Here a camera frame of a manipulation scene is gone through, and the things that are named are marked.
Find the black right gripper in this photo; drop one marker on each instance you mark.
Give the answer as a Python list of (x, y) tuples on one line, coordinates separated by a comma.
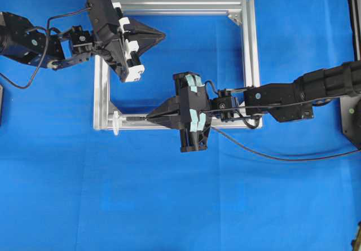
[(191, 102)]

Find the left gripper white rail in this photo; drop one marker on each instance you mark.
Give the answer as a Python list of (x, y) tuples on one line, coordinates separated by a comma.
[(121, 54)]

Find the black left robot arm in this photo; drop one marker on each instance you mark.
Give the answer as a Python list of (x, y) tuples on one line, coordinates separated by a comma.
[(47, 47)]

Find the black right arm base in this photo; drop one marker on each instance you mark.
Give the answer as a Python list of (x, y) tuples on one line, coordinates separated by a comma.
[(350, 106)]

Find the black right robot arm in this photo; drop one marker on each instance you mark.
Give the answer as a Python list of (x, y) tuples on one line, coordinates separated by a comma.
[(284, 101)]

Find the black box at left edge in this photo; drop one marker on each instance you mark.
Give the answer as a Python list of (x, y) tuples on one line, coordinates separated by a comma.
[(1, 101)]

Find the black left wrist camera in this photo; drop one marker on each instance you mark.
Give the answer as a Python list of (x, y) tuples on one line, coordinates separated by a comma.
[(104, 19)]

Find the silver aluminium extrusion frame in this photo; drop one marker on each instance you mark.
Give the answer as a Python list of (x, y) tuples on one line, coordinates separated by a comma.
[(241, 12)]

